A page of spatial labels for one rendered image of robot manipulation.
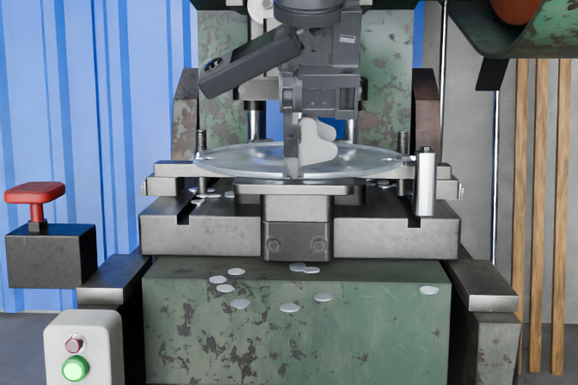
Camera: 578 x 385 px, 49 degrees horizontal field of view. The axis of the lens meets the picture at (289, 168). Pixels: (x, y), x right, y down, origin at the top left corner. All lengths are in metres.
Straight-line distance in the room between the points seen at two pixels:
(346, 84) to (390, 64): 0.54
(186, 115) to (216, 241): 0.44
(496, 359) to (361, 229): 0.24
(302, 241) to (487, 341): 0.26
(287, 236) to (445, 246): 0.22
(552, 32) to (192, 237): 0.55
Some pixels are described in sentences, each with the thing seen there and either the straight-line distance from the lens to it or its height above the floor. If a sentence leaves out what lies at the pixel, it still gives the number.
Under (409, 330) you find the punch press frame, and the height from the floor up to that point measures 0.58.
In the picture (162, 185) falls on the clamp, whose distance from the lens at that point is 1.02.
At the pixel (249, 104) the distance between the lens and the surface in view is 1.06.
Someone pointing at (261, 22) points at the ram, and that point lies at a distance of 0.91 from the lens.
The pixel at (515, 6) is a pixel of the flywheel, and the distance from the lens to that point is 1.07.
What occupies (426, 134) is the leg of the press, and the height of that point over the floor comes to 0.77.
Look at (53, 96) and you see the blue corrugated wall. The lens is 2.28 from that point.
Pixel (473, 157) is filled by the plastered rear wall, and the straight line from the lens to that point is 2.24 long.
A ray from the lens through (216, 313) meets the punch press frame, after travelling 0.84.
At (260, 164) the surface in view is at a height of 0.78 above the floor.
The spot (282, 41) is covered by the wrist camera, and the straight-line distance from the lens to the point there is 0.64.
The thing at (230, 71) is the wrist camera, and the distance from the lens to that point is 0.66.
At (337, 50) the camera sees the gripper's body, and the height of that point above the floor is 0.93.
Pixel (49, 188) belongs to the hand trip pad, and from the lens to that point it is 0.85.
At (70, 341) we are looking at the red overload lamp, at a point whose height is 0.61.
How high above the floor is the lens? 0.92
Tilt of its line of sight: 10 degrees down
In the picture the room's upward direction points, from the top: straight up
